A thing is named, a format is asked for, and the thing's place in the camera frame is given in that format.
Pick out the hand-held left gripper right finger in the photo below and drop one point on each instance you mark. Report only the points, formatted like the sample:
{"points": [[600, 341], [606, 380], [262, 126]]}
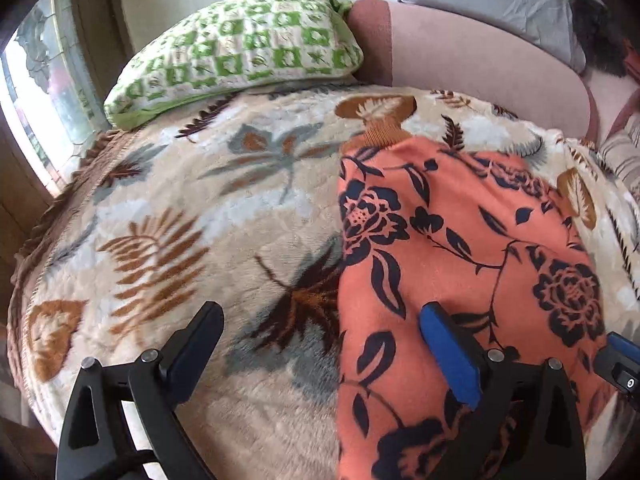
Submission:
{"points": [[450, 355]]}

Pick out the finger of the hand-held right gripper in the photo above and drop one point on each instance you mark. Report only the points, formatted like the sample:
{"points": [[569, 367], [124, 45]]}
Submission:
{"points": [[620, 365]]}

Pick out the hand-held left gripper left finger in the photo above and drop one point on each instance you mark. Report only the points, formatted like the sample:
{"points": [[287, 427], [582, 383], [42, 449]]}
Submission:
{"points": [[192, 355]]}

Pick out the orange floral blouse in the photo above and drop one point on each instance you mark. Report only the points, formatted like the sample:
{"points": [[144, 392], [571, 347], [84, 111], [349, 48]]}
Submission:
{"points": [[450, 240]]}

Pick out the beige leaf print blanket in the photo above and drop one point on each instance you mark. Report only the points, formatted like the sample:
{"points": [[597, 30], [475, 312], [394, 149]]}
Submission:
{"points": [[200, 220]]}

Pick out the striped beige cushion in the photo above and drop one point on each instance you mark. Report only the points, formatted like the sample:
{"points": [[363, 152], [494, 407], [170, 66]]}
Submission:
{"points": [[622, 155]]}

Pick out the pink bolster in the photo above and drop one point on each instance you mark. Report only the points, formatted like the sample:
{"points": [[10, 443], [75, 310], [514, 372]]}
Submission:
{"points": [[475, 60]]}

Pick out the rust red cloth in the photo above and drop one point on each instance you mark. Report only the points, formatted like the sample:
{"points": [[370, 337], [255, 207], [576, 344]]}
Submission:
{"points": [[632, 60]]}

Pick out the stained glass window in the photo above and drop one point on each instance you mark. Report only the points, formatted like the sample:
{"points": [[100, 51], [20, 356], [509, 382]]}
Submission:
{"points": [[50, 85]]}

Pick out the green checkered pillow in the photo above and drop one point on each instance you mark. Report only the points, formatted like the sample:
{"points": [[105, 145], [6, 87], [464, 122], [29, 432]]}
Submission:
{"points": [[240, 45]]}

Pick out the dark furry cloth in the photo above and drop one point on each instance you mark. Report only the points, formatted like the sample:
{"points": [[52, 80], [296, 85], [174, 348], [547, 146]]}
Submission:
{"points": [[600, 35]]}

